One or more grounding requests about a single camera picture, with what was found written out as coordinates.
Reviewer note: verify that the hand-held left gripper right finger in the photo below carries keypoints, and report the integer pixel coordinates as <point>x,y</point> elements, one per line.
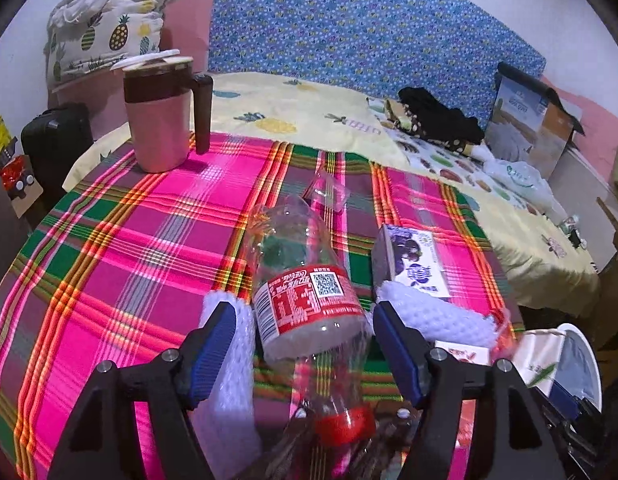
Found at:
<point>396,350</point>

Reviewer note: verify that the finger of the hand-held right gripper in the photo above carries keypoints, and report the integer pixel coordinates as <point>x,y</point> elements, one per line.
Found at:
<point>564,398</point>

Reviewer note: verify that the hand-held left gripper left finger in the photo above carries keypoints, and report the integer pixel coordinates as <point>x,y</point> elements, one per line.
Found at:
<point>214,355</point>

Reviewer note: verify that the white foam net sleeve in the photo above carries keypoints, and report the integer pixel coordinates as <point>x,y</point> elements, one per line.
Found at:
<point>239,375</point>
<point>439,317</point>

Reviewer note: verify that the white trash bin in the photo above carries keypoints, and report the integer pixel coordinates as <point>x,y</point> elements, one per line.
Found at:
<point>584,355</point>

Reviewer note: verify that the white paper cup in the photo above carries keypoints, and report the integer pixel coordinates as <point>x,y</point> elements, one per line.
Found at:
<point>539,355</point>

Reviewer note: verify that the clear plastic bottle red label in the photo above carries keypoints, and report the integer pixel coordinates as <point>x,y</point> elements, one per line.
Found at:
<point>309,310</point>

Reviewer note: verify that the small red white box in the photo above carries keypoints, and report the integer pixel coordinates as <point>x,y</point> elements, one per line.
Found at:
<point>461,351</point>

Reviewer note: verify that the purple milk carton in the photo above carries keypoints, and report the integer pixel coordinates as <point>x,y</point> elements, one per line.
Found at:
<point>414,255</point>

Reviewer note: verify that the pink plaid blanket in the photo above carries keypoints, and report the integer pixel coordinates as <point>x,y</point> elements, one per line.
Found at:
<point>114,260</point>

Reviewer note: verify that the small bottle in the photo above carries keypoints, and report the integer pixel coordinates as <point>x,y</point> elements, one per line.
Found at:
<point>571,230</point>

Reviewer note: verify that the clear plastic cup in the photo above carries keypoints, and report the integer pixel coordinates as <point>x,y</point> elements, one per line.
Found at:
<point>326,190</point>

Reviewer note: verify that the white fruit print cloth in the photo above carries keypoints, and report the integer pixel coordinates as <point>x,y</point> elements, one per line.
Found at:
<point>439,162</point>

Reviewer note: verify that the white plastic bag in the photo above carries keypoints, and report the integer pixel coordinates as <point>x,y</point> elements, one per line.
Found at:
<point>519,177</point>

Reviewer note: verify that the brown polka dot cloth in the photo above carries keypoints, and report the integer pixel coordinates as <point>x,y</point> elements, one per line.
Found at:
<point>401,120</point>

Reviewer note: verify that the black cloth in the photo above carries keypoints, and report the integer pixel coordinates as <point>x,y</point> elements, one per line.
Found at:
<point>439,110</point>

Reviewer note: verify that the cardboard box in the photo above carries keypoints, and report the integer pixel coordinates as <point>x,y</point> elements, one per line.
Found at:
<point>519,120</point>

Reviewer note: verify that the yellow pineapple bed sheet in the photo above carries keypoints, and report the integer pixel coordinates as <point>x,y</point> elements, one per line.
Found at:
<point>289,105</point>

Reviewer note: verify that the black suitcase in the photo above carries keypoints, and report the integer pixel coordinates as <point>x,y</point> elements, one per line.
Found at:
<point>56,145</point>

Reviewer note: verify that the red toy car box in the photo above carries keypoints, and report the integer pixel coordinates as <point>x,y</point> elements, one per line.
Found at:
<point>16,180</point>

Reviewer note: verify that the white round lid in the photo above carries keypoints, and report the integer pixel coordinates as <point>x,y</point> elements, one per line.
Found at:
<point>144,60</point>

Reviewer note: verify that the blue floral mattress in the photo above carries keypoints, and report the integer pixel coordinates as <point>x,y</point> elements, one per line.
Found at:
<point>364,25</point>

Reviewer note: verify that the folded pineapple print quilt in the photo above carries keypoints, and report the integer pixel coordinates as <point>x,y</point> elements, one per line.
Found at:
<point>109,35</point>

